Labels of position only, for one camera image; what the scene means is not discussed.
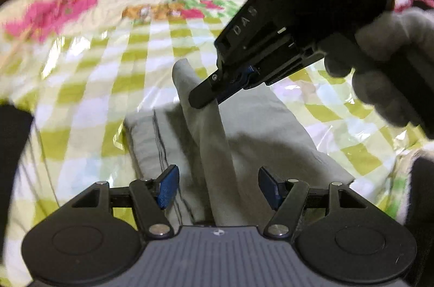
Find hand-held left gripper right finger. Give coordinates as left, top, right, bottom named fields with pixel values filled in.
left=258, top=166, right=369, bottom=239

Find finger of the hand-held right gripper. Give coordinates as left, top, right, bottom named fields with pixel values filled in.
left=188, top=69, right=238, bottom=110
left=216, top=65, right=260, bottom=104

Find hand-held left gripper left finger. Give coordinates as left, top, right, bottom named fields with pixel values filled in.
left=71, top=165, right=180, bottom=239

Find grey pants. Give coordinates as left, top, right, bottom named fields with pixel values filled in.
left=124, top=59, right=355, bottom=227

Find person's right hand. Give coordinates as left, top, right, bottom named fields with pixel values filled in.
left=324, top=6, right=434, bottom=128

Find clear plastic sheet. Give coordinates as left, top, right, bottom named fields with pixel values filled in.
left=34, top=32, right=421, bottom=179

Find checkered plastic tablecloth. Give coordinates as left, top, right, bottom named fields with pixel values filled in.
left=0, top=0, right=434, bottom=287

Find dark object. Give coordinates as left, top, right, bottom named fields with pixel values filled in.
left=0, top=103, right=35, bottom=231
left=405, top=151, right=434, bottom=287

